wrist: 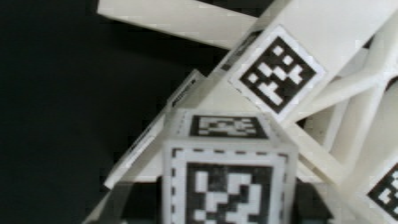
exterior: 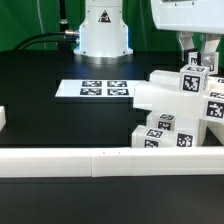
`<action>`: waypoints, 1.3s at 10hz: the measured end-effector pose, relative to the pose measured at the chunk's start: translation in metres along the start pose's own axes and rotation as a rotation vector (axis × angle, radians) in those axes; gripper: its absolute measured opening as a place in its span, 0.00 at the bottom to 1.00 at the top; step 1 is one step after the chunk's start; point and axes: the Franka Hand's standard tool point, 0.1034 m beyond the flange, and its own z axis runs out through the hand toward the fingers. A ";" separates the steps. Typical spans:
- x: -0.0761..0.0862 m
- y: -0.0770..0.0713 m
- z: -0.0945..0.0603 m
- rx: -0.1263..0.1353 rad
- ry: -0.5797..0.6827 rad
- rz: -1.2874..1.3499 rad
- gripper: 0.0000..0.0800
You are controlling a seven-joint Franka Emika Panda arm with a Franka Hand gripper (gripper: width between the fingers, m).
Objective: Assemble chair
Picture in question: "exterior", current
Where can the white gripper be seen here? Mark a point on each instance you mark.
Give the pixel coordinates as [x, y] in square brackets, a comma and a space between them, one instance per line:
[188, 16]

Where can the white chair back frame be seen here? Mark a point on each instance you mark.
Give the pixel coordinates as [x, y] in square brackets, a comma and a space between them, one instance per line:
[161, 93]

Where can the small white block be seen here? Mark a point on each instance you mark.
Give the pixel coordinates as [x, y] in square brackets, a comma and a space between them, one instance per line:
[161, 120]

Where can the white chair seat part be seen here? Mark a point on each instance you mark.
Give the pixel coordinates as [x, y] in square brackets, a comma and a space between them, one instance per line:
[195, 132]

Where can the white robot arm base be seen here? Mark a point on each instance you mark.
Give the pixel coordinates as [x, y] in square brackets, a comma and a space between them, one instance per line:
[103, 35]

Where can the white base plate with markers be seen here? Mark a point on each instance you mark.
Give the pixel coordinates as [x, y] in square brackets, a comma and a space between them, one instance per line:
[72, 88]

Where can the white front fence wall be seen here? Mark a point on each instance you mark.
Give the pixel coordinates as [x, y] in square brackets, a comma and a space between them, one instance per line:
[105, 162]

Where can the white fence wall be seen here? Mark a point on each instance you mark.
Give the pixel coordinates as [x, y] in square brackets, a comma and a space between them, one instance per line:
[105, 162]
[2, 117]

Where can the white left fence wall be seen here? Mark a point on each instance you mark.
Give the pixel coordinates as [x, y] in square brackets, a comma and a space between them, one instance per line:
[2, 117]

